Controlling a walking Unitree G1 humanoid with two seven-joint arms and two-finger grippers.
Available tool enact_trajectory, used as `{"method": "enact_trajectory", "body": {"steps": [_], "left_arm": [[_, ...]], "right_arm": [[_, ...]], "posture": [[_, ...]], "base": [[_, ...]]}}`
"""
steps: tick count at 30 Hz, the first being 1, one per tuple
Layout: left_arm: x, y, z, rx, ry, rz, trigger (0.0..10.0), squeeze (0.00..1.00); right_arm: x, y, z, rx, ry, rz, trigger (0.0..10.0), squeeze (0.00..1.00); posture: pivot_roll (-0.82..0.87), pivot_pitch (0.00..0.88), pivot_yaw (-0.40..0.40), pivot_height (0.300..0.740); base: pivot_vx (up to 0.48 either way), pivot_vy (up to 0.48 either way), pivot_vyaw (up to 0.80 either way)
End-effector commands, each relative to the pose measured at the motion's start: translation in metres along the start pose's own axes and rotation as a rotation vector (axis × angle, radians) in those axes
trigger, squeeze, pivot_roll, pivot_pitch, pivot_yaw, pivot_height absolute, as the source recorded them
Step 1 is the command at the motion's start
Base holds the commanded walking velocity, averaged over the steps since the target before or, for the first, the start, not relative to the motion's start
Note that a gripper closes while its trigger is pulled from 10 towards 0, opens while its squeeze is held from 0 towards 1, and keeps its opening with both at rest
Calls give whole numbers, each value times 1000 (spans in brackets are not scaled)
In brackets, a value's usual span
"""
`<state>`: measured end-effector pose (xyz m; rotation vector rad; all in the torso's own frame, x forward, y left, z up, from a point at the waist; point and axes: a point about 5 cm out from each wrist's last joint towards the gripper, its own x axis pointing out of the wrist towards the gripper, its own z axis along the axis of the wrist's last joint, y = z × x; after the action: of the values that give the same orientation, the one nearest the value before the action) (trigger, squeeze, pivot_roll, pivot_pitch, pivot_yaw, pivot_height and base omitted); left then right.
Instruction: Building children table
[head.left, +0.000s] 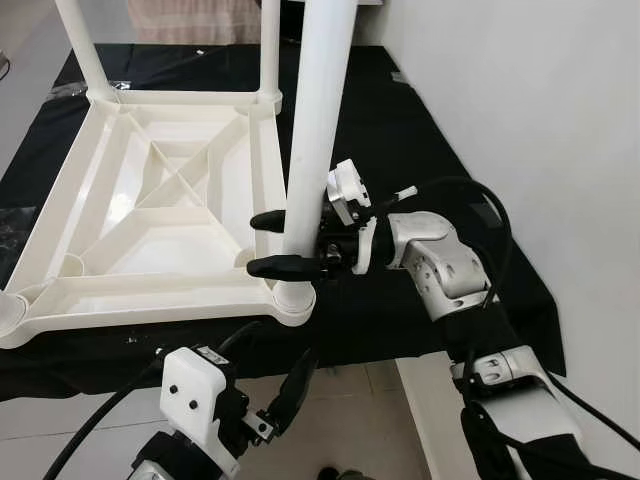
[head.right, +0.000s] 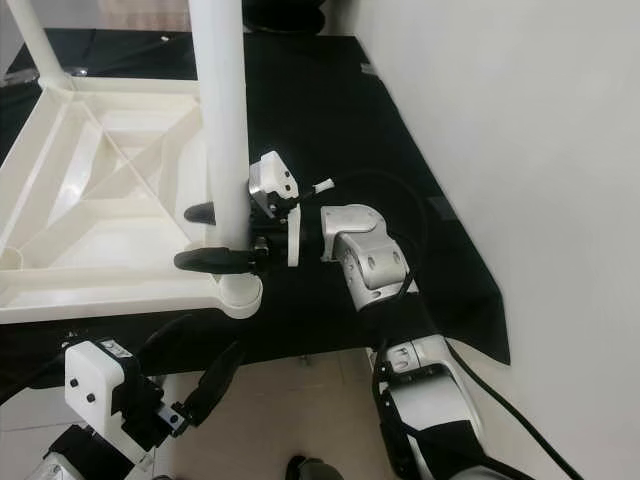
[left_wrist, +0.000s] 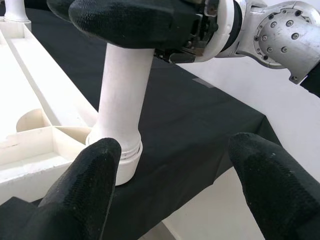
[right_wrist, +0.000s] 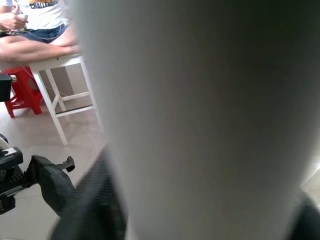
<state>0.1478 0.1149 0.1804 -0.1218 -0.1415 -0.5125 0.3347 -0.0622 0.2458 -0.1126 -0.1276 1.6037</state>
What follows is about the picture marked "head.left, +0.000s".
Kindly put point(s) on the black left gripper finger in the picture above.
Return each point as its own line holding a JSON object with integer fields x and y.
{"x": 240, "y": 338}
{"x": 295, "y": 390}

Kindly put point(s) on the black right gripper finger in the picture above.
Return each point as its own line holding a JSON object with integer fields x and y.
{"x": 270, "y": 220}
{"x": 290, "y": 268}

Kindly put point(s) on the grey robot right foot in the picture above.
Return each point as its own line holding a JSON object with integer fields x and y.
{"x": 345, "y": 473}

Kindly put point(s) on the black table cloth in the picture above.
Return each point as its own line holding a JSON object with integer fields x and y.
{"x": 420, "y": 150}

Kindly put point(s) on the beige cloth covered bench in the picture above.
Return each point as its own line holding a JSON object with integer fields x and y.
{"x": 195, "y": 20}

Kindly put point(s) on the crumpled clear tape patch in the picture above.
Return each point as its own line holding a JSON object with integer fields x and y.
{"x": 15, "y": 225}

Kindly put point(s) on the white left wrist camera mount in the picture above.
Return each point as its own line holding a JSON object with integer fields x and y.
{"x": 192, "y": 395}

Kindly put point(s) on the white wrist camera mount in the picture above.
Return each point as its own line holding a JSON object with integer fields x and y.
{"x": 348, "y": 185}
{"x": 192, "y": 395}

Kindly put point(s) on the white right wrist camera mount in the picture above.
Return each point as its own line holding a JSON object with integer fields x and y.
{"x": 348, "y": 185}

